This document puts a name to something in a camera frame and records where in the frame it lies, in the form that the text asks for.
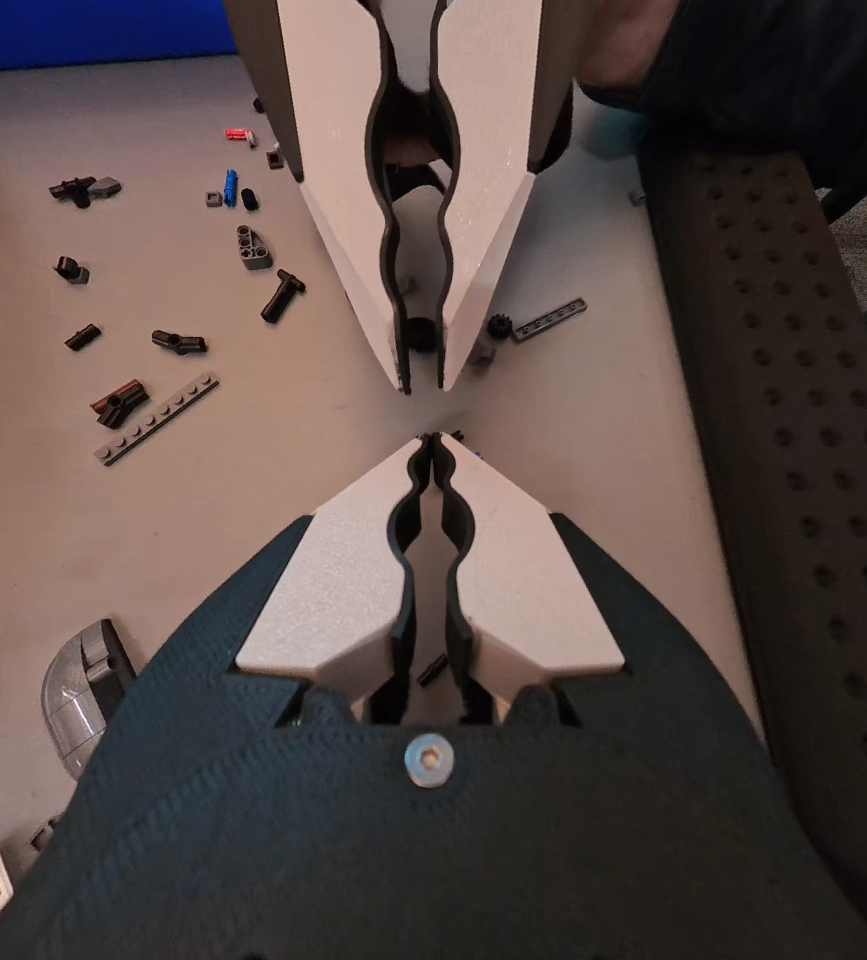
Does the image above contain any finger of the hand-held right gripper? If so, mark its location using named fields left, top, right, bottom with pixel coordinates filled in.
left=430, top=0, right=545, bottom=393
left=276, top=0, right=414, bottom=396

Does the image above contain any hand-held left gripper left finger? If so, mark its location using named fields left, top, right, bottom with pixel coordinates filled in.
left=234, top=435, right=435, bottom=726

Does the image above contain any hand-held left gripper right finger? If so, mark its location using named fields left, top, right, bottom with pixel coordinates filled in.
left=432, top=432, right=627, bottom=726

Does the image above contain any person's right forearm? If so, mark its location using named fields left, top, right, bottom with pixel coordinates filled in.
left=591, top=0, right=867, bottom=189

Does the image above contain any transparent lego canopy piece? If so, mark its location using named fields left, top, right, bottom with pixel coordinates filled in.
left=41, top=617, right=140, bottom=783

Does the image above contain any person's right hand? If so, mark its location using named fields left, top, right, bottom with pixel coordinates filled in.
left=580, top=0, right=681, bottom=97

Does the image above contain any grey triangular liftarm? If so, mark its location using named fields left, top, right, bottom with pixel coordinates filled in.
left=235, top=224, right=276, bottom=272

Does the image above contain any blue plastic bin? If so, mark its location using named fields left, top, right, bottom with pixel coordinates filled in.
left=0, top=0, right=241, bottom=76

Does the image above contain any black T-shaped axle piece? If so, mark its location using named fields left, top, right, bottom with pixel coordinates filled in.
left=260, top=269, right=308, bottom=326

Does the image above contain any thin grey holed plate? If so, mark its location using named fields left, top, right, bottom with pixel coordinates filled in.
left=511, top=297, right=589, bottom=345

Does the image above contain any black connector with grey slope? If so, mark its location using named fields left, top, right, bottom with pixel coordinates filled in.
left=48, top=175, right=122, bottom=210

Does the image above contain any long grey studded plate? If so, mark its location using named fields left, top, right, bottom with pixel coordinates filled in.
left=93, top=372, right=222, bottom=468

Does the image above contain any dark perforated chair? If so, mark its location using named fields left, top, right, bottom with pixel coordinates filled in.
left=639, top=146, right=867, bottom=960

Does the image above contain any black axle connector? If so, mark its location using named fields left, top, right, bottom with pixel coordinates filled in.
left=98, top=388, right=152, bottom=431

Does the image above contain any brown axle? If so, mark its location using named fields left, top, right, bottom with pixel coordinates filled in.
left=90, top=378, right=142, bottom=412

